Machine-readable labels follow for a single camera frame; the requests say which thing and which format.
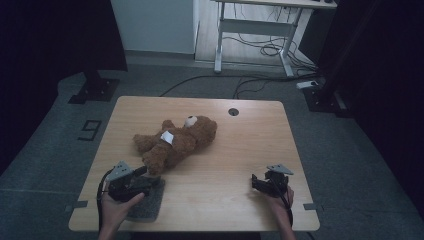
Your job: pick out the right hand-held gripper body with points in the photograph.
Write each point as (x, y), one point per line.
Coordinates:
(276, 181)

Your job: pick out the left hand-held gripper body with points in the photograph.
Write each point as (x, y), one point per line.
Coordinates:
(124, 186)

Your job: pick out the grey cloth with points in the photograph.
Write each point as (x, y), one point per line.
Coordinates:
(146, 206)

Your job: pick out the brown teddy bear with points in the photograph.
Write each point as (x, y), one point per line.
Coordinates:
(180, 141)

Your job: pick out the person's right hand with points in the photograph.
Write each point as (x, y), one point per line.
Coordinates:
(279, 204)

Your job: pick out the person's left hand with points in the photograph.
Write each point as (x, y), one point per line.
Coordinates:
(115, 208)

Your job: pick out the grey tape strip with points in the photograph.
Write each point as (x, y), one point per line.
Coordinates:
(77, 204)
(311, 206)

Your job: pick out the black tape floor mark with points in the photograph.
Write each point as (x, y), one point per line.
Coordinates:
(90, 130)

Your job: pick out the black stand base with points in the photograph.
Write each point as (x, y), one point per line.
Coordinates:
(95, 89)
(325, 98)

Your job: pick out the white power strip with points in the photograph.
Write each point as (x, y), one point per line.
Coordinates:
(307, 84)

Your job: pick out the black curtain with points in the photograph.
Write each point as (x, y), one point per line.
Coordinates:
(386, 83)
(50, 50)

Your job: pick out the white desk frame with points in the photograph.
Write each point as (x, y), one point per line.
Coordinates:
(256, 26)

